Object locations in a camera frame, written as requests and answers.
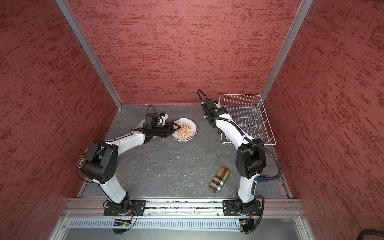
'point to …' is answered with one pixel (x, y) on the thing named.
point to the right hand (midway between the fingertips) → (224, 121)
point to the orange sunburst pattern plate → (187, 131)
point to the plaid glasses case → (219, 180)
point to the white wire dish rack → (247, 112)
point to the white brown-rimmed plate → (140, 124)
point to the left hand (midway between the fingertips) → (178, 131)
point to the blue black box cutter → (262, 178)
